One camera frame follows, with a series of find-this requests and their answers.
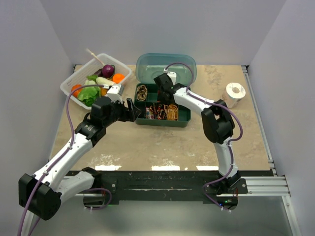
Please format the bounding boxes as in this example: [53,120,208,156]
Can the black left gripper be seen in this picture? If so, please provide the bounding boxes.
[103,97,141,127]

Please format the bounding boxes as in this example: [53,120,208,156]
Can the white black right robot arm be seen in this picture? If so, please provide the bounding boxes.
[154,73,243,194]

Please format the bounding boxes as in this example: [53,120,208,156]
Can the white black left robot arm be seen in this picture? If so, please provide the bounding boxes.
[18,97,141,220]

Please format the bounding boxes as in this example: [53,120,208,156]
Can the white paper roll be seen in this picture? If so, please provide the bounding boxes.
[221,83,246,109]

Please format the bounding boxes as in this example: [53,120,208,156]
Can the rolled colourful squares tie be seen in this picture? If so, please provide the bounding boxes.
[145,107,155,119]

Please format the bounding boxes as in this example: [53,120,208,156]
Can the green compartment organizer box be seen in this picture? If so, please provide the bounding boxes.
[134,83,191,128]

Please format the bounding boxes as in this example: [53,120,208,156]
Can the rolled dark multicolour tie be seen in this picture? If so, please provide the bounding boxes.
[150,103,159,119]

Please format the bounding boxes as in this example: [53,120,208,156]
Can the rolled brown paisley tie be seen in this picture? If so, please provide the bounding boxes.
[136,85,148,101]

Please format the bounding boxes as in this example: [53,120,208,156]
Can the rolled gold tie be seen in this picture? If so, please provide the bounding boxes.
[167,104,179,121]

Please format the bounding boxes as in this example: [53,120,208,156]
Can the rolled red ringed tie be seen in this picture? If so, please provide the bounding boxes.
[157,104,168,120]

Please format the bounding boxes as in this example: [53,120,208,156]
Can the translucent teal box lid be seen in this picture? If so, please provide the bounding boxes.
[135,53,197,86]

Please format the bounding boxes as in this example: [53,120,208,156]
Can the yellow pepper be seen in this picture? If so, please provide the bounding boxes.
[100,88,108,96]

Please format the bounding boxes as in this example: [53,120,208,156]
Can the orange fruit right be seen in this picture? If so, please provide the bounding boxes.
[112,73,125,84]

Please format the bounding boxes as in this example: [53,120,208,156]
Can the white radish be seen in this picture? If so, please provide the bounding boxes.
[96,77,115,86]

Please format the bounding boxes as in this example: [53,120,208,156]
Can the green lettuce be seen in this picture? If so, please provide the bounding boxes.
[77,75,101,107]

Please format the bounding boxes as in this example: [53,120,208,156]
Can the purple onion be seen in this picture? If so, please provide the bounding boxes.
[102,64,115,78]

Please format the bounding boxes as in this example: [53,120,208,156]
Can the dark eggplant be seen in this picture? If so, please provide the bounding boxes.
[94,69,103,77]

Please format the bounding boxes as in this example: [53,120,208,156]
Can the orange carrot slice left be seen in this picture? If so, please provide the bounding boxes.
[71,84,83,98]

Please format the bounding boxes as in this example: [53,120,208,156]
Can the white plastic basket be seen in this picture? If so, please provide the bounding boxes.
[60,53,131,110]

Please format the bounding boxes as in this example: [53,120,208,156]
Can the white stick in basket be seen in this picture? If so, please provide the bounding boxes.
[86,48,105,66]

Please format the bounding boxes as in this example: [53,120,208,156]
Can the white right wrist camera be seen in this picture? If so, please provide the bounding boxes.
[163,68,177,85]

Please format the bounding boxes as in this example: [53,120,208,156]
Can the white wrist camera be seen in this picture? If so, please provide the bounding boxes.
[163,68,177,85]
[103,84,125,104]

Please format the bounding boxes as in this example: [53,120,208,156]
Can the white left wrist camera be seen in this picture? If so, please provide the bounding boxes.
[103,84,125,104]

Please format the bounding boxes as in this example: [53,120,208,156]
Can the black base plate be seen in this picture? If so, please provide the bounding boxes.
[63,167,248,209]

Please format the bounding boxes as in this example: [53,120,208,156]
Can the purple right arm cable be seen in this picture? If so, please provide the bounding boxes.
[163,62,244,212]

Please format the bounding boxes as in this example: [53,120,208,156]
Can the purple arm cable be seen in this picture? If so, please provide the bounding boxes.
[18,84,113,236]
[163,62,244,212]

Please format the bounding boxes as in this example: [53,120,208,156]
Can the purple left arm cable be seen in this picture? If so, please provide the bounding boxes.
[18,84,113,236]

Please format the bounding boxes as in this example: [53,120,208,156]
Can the aluminium frame rail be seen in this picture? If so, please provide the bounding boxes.
[17,64,302,236]

